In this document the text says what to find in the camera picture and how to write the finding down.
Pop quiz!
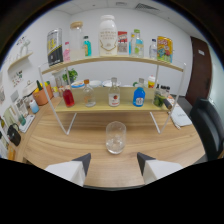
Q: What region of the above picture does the glass jar with limes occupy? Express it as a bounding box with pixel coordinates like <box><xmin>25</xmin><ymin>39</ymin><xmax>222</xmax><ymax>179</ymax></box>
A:
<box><xmin>152</xmin><ymin>83</ymin><xmax>165</xmax><ymax>108</ymax></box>

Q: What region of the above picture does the clear bottle with white cap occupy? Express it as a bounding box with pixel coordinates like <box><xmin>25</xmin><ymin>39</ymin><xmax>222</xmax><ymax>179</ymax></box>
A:
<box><xmin>108</xmin><ymin>77</ymin><xmax>121</xmax><ymax>108</ymax></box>

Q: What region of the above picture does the black silver soda water can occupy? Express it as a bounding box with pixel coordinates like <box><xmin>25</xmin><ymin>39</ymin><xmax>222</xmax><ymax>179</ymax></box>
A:
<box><xmin>46</xmin><ymin>27</ymin><xmax>64</xmax><ymax>67</ymax></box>

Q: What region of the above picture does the small teal cup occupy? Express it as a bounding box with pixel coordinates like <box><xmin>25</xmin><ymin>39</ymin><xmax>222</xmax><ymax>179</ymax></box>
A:
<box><xmin>18</xmin><ymin>114</ymin><xmax>27</xmax><ymax>126</ymax></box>

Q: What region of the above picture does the white ceramic cup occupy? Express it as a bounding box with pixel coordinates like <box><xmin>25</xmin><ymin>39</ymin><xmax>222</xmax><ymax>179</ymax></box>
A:
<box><xmin>89</xmin><ymin>79</ymin><xmax>103</xmax><ymax>88</ymax></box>

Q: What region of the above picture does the clear drinking glass with ice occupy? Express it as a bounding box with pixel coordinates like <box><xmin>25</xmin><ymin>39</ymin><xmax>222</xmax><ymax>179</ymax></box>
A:
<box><xmin>105</xmin><ymin>120</ymin><xmax>127</xmax><ymax>155</ymax></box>

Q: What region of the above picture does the white cloth bag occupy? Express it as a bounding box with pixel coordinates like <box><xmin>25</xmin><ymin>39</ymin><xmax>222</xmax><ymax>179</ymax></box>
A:
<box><xmin>168</xmin><ymin>103</ymin><xmax>193</xmax><ymax>129</ymax></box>

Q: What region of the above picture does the white kitchen scale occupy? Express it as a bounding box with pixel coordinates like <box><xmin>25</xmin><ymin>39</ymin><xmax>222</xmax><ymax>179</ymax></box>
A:
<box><xmin>18</xmin><ymin>114</ymin><xmax>36</xmax><ymax>134</ymax></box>

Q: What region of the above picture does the black chair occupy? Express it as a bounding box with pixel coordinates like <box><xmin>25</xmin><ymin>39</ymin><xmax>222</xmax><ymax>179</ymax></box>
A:
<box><xmin>189</xmin><ymin>97</ymin><xmax>224</xmax><ymax>163</ymax></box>

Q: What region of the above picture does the black kettle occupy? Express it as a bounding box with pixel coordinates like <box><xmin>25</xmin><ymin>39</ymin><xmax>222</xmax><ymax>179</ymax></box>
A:
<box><xmin>6</xmin><ymin>123</ymin><xmax>22</xmax><ymax>147</ymax></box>

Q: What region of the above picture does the light blue small container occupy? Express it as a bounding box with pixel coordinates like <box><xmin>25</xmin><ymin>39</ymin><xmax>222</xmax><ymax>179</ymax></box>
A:
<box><xmin>29</xmin><ymin>99</ymin><xmax>40</xmax><ymax>115</ymax></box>

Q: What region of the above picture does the red liquid glass bottle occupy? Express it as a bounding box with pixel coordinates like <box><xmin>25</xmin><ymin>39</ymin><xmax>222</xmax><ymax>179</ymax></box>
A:
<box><xmin>62</xmin><ymin>84</ymin><xmax>76</xmax><ymax>108</ymax></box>

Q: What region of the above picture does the blue liquid glass bottle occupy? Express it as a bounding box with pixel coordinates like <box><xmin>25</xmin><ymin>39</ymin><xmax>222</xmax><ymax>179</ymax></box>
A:
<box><xmin>132</xmin><ymin>78</ymin><xmax>146</xmax><ymax>108</ymax></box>

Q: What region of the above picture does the clear bottle with orange cap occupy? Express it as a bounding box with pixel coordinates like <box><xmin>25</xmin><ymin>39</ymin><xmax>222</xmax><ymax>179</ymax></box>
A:
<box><xmin>82</xmin><ymin>79</ymin><xmax>97</xmax><ymax>108</ymax></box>

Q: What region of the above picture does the two-tier wooden shelf rack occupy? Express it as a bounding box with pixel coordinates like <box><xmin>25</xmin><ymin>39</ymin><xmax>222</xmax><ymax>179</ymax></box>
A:
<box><xmin>37</xmin><ymin>54</ymin><xmax>188</xmax><ymax>136</ymax></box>

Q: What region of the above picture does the orange storage basket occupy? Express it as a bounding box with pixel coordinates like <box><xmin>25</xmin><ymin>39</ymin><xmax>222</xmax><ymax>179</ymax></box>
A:
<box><xmin>32</xmin><ymin>83</ymin><xmax>54</xmax><ymax>107</ymax></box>

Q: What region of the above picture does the blue printed paper tub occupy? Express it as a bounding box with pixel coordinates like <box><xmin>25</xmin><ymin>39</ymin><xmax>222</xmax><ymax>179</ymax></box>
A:
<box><xmin>70</xmin><ymin>79</ymin><xmax>86</xmax><ymax>90</ymax></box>

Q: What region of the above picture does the green potted plant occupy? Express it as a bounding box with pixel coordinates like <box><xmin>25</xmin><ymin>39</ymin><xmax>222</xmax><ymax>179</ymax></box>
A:
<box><xmin>62</xmin><ymin>68</ymin><xmax>79</xmax><ymax>84</ymax></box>

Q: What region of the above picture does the patterned bowl with white content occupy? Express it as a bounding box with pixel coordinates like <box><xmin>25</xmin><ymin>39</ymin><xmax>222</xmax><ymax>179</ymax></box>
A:
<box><xmin>101</xmin><ymin>78</ymin><xmax>122</xmax><ymax>88</ymax></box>

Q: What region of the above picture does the small pink bottle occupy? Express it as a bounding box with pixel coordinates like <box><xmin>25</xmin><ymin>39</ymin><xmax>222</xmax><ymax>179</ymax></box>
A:
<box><xmin>63</xmin><ymin>41</ymin><xmax>71</xmax><ymax>63</ymax></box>

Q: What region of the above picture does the clear bottle with blue cap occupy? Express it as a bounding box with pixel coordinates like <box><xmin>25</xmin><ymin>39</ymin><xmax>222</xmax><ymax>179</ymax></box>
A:
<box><xmin>148</xmin><ymin>38</ymin><xmax>158</xmax><ymax>60</ymax></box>

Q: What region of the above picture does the yellow printed snack can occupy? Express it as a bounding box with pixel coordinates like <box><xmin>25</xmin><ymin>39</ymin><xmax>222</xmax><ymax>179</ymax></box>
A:
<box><xmin>156</xmin><ymin>35</ymin><xmax>174</xmax><ymax>64</ymax></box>

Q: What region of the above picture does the small teal liquid bottle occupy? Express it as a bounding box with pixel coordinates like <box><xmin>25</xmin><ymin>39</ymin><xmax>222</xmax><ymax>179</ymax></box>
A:
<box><xmin>82</xmin><ymin>35</ymin><xmax>93</xmax><ymax>58</ymax></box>

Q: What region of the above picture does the blue bottle with yellow cap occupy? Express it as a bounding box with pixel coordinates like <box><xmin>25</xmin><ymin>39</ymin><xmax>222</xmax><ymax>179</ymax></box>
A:
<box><xmin>128</xmin><ymin>32</ymin><xmax>136</xmax><ymax>56</ymax></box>

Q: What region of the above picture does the white green shelf ornament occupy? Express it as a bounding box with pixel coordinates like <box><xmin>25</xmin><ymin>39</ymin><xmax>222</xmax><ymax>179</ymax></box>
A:
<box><xmin>19</xmin><ymin>39</ymin><xmax>31</xmax><ymax>58</ymax></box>

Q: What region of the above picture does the large white milk bottle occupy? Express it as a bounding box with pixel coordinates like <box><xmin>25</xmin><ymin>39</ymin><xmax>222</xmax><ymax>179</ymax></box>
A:
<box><xmin>98</xmin><ymin>14</ymin><xmax>119</xmax><ymax>57</ymax></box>

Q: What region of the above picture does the ceiling air vent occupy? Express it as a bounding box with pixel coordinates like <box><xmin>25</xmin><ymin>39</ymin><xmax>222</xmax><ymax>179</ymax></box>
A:
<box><xmin>134</xmin><ymin>3</ymin><xmax>160</xmax><ymax>13</ymax></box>

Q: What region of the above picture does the wooden wall shelf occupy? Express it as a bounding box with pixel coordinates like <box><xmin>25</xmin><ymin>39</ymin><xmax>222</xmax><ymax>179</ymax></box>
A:
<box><xmin>7</xmin><ymin>50</ymin><xmax>34</xmax><ymax>71</ymax></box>

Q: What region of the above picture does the red white wall poster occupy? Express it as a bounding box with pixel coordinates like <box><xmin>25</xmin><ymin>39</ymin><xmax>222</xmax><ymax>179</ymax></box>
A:
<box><xmin>117</xmin><ymin>31</ymin><xmax>129</xmax><ymax>56</ymax></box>

